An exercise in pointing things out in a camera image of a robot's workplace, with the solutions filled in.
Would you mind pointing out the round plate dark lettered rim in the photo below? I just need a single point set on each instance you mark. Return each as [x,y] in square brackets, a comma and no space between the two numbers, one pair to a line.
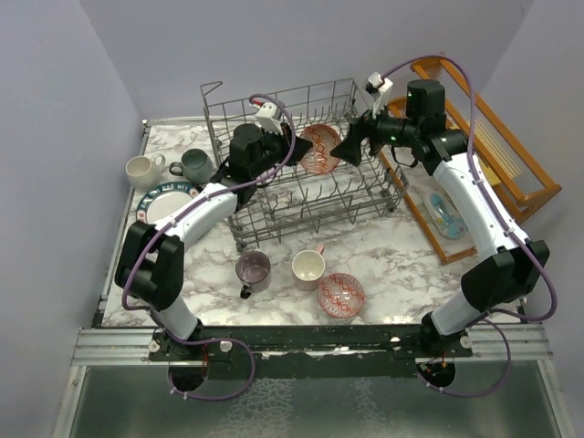
[163,200]

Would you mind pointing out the purple mug black handle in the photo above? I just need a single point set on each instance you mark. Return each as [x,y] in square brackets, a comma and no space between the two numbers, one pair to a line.
[253,270]

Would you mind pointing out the cream mug pink handle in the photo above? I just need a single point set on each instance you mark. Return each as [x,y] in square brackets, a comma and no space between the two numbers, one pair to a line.
[308,268]

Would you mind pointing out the grey wire dish rack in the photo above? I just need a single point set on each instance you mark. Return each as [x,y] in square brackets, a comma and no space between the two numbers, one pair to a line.
[297,200]

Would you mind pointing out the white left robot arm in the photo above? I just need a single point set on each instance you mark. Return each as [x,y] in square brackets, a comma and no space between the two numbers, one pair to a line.
[151,265]

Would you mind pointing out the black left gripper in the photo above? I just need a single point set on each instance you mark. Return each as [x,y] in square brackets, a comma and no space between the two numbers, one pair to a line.
[301,147]

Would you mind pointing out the blue patterned clear dish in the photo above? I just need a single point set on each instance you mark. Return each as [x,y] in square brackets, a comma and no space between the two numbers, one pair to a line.
[445,217]

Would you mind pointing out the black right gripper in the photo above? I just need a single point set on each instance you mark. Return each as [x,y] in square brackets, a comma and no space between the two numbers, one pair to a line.
[363,127]

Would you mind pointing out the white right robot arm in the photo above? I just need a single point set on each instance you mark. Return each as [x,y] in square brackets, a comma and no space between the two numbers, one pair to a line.
[510,263]

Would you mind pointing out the red patterned bowl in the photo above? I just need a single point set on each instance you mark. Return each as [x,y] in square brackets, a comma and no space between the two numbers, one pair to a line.
[341,295]
[324,139]

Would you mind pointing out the dark green mug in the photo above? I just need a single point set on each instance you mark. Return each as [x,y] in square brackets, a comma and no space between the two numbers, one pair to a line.
[195,166]

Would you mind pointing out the cream mug at left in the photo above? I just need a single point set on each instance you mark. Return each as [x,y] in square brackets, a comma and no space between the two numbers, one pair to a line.
[144,173]

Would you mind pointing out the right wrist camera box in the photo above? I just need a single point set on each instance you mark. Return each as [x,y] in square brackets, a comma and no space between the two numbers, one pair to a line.
[379,88]

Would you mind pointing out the wooden dish drying rack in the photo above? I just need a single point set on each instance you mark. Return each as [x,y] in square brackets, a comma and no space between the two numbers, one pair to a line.
[525,185]

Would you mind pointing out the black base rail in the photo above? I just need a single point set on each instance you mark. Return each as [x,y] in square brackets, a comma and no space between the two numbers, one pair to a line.
[306,352]

